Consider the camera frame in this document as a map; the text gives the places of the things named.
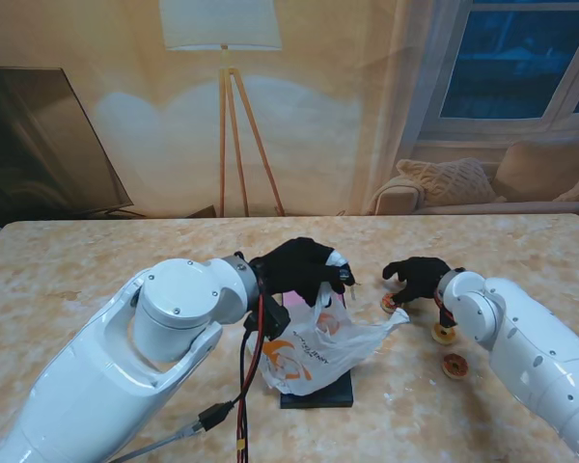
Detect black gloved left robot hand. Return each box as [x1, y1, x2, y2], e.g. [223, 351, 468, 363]
[249, 237, 356, 308]

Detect grey usb cable black plug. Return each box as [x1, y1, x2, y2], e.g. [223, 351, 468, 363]
[109, 399, 236, 463]

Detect black gift box lid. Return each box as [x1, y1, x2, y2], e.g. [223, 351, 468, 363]
[279, 367, 356, 410]

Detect mini donut red striped icing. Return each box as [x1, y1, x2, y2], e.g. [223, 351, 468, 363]
[441, 353, 471, 382]

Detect white plastic bag orange print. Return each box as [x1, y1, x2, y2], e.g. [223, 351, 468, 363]
[258, 249, 412, 397]

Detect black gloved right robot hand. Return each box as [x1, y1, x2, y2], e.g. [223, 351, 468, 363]
[382, 257, 453, 308]

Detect red black left arm cables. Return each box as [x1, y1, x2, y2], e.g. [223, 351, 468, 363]
[234, 287, 267, 463]

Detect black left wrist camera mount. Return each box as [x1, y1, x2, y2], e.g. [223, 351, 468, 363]
[247, 292, 292, 341]

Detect black gift box pink inside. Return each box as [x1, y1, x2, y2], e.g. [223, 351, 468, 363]
[280, 288, 347, 315]

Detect mini donut yellow icing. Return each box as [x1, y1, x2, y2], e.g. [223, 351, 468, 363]
[430, 322, 460, 347]

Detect printed living room backdrop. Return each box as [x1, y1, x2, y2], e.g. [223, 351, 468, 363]
[0, 0, 579, 224]

